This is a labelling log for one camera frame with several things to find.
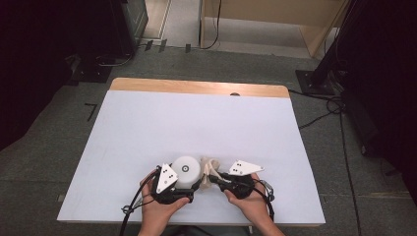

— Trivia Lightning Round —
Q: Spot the dark curtain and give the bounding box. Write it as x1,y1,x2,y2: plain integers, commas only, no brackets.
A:
0,0,116,151
340,0,417,205

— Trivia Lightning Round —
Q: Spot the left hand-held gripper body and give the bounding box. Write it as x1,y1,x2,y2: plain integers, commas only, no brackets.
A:
150,162,192,206

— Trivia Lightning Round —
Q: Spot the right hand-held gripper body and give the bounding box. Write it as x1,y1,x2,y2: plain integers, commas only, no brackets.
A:
220,159,266,201

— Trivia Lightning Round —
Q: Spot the black floor cable bundle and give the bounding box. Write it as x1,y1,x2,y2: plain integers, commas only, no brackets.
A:
288,88,345,131

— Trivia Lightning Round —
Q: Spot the black cabinet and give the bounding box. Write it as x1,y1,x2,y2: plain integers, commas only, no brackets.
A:
109,0,149,57

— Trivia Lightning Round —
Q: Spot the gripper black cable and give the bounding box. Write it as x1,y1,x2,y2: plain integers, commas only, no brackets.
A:
254,180,276,223
118,166,161,236

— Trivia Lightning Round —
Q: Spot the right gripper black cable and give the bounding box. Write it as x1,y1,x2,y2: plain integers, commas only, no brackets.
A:
254,180,276,223

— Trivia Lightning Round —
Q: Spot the black metal stand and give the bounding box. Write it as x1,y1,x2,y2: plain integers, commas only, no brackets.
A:
294,0,355,96

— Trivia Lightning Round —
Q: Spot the light wooden shelf unit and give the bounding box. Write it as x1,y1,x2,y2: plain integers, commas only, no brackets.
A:
199,0,348,58

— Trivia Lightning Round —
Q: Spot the wooden table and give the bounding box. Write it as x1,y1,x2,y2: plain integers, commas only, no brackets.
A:
57,77,327,227

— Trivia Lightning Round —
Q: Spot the long black floor cable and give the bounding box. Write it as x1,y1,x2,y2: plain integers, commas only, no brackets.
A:
338,111,362,236

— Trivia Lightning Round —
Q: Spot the black hanging cable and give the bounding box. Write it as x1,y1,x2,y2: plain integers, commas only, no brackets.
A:
200,0,223,51

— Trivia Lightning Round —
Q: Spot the beige waffle cloth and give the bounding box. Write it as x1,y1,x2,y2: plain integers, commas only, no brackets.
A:
200,156,221,191

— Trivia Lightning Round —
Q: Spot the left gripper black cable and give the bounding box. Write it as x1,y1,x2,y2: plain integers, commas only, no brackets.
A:
118,166,161,236

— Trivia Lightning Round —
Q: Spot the coiled black floor cable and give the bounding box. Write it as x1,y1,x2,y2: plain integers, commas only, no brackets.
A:
95,52,134,68

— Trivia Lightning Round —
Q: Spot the person's left hand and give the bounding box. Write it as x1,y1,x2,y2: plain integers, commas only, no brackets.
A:
141,170,192,231

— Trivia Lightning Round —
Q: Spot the black flat stand base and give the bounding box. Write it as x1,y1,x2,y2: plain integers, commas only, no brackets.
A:
70,55,112,84

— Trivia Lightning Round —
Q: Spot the black tape corner mark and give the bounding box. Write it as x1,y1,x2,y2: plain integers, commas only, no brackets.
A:
84,102,98,122

